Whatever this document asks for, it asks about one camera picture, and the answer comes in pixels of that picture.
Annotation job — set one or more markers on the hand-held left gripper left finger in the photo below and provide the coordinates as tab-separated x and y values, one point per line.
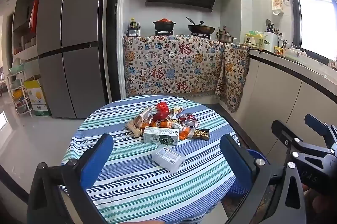
96	161

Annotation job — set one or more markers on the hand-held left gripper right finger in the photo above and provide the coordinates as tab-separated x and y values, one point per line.
233	158

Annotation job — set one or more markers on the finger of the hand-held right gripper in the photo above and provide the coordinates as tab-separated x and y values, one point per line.
283	133
316	122

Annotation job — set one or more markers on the blue plastic basket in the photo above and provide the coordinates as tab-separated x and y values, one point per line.
241	191

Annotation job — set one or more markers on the beige snack wrapper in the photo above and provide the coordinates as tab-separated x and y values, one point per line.
134	129

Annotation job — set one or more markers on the clear plastic box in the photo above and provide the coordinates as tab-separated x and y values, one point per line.
168	158

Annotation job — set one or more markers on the green white milk carton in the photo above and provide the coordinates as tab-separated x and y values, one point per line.
160	136

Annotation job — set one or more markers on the crushed orange can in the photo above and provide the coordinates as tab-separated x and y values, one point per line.
171	124

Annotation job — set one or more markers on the red plastic bag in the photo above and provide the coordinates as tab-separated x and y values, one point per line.
161	109

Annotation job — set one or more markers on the gold brown snack wrapper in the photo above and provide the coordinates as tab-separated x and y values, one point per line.
202	134

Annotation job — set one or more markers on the striped tablecloth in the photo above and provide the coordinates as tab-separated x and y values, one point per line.
131	187

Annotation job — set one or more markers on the kitchen counter cabinet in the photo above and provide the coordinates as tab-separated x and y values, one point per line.
276	87

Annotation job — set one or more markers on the crushed red can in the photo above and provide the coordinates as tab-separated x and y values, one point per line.
188	118

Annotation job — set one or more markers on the small printed blanket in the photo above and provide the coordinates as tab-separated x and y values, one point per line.
233	76

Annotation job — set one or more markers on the small yellow box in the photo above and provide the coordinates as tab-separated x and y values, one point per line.
278	51

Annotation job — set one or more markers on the yellow cardboard box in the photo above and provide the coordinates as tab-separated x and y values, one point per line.
36	97

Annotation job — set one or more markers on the white utensil holder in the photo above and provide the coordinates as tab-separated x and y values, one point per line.
270	41

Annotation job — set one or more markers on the yellow green dish rack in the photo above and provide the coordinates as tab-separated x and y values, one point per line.
252	40

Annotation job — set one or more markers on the white storage rack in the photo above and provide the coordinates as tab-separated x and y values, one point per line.
18	87

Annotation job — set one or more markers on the large printed blanket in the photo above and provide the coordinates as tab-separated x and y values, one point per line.
171	69

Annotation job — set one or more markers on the grey refrigerator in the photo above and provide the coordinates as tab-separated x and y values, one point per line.
65	55

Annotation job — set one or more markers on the steel pot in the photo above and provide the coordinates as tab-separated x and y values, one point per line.
226	36

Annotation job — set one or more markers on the dark sauce bottle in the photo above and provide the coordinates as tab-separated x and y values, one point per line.
224	29

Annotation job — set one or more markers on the hanging paper bag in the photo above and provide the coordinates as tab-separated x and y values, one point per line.
277	3

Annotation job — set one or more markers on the black gas stove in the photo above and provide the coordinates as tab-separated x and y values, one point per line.
201	35

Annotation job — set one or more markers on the dark wok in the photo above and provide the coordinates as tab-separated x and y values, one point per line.
201	28

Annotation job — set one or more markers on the black condiment rack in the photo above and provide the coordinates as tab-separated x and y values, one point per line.
133	31

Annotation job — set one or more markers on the black clay pot red lid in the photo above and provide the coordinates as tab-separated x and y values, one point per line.
164	24

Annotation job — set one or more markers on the open wall shelf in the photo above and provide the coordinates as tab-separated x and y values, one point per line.
25	16

